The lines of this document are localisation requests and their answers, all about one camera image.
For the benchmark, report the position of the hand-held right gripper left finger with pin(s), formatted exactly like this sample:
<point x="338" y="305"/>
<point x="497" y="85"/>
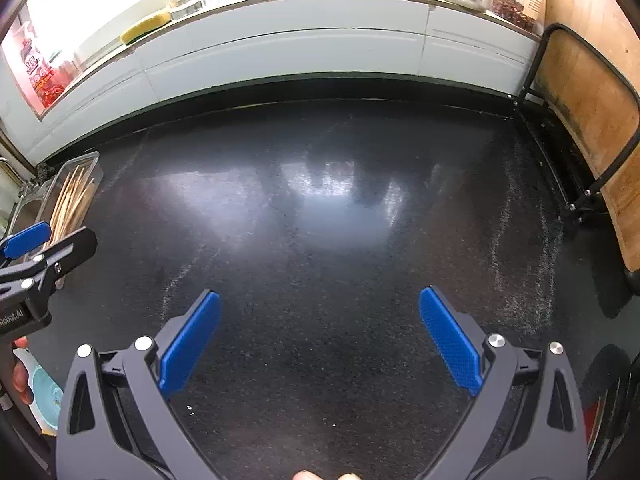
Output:
<point x="192" y="340"/>

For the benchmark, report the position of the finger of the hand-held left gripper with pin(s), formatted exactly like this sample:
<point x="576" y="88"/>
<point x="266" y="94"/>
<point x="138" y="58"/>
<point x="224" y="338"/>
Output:
<point x="67" y="252"/>
<point x="27" y="239"/>

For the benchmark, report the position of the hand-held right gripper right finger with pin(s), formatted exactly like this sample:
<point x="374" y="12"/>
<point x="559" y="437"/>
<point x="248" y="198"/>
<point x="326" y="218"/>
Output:
<point x="450" y="340"/>

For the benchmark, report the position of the bundle of wooden chopsticks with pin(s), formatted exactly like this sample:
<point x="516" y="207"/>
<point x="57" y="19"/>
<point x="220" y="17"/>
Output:
<point x="70" y="200"/>

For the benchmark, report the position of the clear plastic container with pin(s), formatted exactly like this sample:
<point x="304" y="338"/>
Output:
<point x="95" y="170"/>

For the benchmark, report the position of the person's left hand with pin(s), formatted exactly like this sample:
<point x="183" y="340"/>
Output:
<point x="22" y="377"/>

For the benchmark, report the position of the person's right hand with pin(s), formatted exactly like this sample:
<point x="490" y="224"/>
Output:
<point x="306" y="475"/>

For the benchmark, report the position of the red printed refill bag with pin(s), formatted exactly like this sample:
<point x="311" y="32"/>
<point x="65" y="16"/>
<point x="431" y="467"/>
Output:
<point x="42" y="80"/>

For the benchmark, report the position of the yellow sponge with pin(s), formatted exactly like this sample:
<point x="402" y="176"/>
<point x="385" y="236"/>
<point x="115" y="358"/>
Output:
<point x="147" y="27"/>

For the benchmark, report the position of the wooden cutting board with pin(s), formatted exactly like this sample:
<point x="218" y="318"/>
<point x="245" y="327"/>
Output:
<point x="590" y="100"/>

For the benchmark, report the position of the black metal rack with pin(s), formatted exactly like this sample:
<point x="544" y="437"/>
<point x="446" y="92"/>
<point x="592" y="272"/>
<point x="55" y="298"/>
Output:
<point x="532" y="67"/>

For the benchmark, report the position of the jar of dried red spices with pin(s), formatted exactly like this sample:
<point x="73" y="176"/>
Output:
<point x="510" y="10"/>

